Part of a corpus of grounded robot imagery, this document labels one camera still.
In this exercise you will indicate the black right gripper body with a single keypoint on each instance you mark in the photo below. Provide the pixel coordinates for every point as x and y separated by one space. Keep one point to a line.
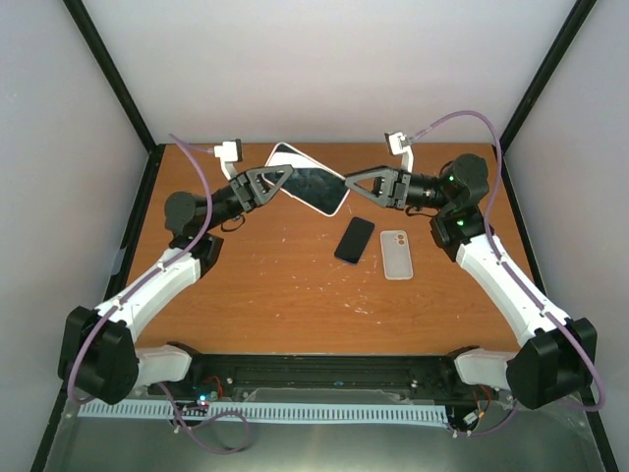
399 193

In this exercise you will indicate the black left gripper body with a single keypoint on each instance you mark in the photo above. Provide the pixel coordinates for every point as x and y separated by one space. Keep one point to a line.
242 188

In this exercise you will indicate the small black phone white case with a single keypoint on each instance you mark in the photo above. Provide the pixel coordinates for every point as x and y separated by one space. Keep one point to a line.
311 183

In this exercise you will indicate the white silicone phone case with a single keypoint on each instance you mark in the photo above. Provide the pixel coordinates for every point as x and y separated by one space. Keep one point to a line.
396 256

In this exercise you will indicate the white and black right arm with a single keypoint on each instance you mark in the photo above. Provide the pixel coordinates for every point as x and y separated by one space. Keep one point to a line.
557 353

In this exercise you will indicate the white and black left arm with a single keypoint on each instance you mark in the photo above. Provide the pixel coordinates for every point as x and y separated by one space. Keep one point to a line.
99 357

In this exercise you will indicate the grey metal front plate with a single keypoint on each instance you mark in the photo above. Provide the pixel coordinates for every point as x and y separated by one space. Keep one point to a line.
552 440

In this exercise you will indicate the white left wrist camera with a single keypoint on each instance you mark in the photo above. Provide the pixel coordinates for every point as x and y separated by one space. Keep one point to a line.
229 153

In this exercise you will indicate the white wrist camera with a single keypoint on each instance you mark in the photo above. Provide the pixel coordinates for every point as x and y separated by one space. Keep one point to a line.
229 153
399 144

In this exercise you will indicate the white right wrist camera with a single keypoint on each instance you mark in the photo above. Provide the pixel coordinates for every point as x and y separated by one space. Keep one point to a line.
399 144

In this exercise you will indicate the black aluminium frame rail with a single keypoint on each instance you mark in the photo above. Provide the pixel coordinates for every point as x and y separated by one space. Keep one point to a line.
431 377

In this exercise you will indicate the light blue slotted cable duct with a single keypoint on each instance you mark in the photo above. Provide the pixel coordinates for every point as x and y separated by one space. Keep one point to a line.
273 413

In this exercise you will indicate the black left corner post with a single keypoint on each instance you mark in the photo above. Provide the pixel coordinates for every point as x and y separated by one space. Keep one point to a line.
100 53

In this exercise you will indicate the black corner post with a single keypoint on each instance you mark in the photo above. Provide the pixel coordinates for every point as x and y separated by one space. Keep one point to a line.
567 33
100 53

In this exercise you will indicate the black right corner post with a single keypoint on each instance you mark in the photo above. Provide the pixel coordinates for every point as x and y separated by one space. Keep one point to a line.
567 33

